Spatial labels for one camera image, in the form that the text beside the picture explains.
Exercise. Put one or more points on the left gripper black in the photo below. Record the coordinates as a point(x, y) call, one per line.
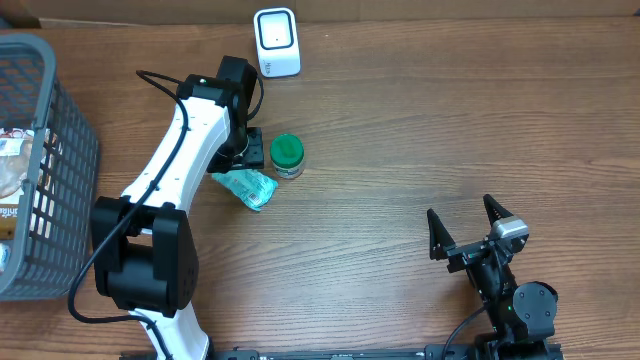
point(254, 159)

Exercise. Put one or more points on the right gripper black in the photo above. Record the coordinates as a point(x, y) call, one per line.
point(441, 240)

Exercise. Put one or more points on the teal snack packet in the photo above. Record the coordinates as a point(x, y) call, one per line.
point(252, 187)

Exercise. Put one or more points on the green lid jar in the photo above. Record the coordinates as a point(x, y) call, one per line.
point(288, 156)

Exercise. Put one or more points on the brown white snack bag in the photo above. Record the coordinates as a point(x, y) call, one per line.
point(16, 148)

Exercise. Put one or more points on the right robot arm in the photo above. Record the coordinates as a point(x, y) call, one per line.
point(521, 316)

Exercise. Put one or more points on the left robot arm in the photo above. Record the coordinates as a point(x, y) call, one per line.
point(144, 257)

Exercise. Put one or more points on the white barcode scanner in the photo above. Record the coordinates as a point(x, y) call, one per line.
point(277, 42)

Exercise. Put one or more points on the grey plastic shopping basket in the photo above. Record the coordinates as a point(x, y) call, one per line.
point(34, 266)

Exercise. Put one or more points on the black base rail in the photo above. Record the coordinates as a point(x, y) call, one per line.
point(340, 355)

